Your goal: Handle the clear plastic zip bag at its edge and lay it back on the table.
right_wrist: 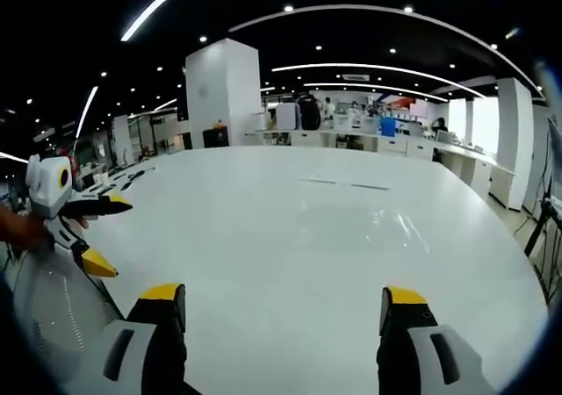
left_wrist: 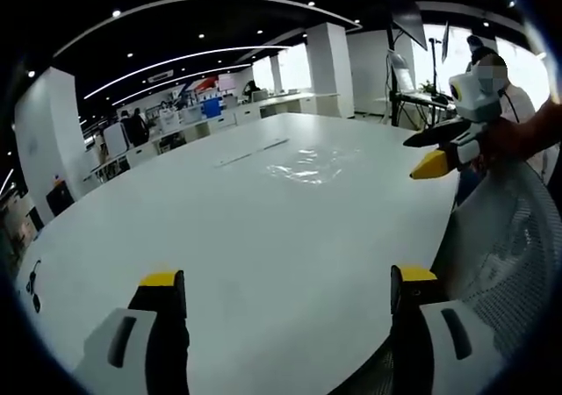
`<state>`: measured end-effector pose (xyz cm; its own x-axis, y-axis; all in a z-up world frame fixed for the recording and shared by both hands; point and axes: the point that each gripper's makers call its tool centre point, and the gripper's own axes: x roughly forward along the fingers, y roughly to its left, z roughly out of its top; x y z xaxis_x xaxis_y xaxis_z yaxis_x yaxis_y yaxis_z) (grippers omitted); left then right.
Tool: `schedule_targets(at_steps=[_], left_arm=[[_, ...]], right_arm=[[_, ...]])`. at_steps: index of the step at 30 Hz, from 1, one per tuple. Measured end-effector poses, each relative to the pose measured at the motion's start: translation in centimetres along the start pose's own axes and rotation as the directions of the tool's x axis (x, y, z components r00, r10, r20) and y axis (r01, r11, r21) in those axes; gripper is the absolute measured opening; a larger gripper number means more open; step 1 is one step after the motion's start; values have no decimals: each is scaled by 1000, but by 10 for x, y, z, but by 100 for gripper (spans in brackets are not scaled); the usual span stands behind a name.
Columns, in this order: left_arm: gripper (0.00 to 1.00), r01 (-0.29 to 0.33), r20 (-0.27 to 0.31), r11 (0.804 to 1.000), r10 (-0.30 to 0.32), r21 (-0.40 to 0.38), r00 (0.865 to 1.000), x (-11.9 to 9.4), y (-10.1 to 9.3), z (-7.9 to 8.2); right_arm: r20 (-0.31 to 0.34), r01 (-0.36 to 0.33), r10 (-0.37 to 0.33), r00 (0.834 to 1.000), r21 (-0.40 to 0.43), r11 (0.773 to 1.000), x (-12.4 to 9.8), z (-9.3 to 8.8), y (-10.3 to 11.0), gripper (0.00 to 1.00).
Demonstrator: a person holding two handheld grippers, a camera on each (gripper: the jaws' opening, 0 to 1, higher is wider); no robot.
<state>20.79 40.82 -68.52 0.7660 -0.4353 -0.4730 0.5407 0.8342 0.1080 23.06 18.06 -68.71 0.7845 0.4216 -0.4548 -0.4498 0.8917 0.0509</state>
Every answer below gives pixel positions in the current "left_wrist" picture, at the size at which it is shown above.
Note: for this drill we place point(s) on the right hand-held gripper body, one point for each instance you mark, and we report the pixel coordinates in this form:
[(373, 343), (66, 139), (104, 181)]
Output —
[(476, 94)]

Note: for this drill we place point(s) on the person's right hand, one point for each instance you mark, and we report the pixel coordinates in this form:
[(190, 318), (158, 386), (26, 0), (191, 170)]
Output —
[(500, 142)]

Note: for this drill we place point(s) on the row of white desks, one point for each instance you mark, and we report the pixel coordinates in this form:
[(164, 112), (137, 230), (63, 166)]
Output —
[(246, 114)]

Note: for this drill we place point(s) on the black stand with tray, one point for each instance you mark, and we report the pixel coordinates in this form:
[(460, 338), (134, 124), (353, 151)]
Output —
[(406, 96)]

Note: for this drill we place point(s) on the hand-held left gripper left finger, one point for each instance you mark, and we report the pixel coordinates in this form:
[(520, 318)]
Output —
[(145, 325)]

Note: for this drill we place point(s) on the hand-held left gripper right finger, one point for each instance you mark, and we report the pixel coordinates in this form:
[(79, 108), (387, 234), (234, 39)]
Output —
[(421, 325)]

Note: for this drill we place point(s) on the clear food packaging bag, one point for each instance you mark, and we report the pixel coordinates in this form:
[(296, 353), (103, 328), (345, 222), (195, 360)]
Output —
[(309, 164)]

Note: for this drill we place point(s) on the blue storage box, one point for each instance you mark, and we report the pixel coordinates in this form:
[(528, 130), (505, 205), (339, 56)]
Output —
[(211, 107)]

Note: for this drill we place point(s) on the green potted plant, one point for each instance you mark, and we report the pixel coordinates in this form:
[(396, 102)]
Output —
[(427, 85)]

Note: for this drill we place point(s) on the white mesh office chair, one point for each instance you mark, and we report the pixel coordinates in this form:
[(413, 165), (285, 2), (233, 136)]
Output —
[(509, 246)]

